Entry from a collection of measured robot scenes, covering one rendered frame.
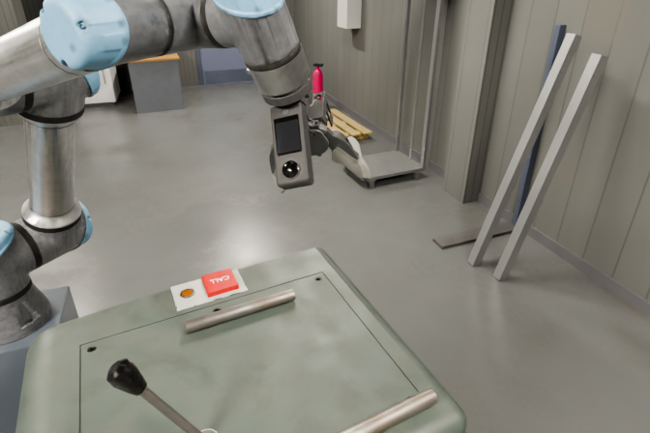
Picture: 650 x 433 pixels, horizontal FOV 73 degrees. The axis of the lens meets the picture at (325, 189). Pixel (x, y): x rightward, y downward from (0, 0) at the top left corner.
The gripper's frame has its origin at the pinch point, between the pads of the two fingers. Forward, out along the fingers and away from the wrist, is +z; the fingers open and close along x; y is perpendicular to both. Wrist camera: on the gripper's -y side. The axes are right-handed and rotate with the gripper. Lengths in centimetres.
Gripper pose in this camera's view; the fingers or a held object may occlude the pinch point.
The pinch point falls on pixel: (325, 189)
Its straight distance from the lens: 71.9
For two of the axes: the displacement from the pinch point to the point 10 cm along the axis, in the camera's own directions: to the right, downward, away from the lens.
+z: 2.8, 6.5, 7.1
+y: 0.5, -7.5, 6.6
